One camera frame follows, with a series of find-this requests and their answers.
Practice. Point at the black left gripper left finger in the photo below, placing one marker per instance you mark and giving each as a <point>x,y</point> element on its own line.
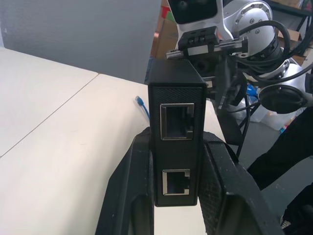
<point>127,186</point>

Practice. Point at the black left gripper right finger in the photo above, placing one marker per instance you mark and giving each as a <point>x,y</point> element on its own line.
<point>227,195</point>

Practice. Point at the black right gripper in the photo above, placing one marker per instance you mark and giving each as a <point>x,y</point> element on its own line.
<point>198,46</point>

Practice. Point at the small black Ethernet box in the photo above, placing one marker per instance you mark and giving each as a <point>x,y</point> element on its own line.
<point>179,151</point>

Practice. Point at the brown cardboard box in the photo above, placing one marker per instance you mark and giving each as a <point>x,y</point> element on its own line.
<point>163,31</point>

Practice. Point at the clear plastic bag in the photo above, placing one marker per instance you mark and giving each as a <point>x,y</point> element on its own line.
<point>274,120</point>

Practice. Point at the white shoe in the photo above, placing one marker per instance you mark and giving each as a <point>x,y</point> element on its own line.
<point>286,222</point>

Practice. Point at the person's black trouser leg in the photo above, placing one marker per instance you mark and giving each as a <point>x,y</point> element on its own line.
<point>286,159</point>

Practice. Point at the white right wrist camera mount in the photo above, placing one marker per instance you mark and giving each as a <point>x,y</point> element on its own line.
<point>195,9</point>

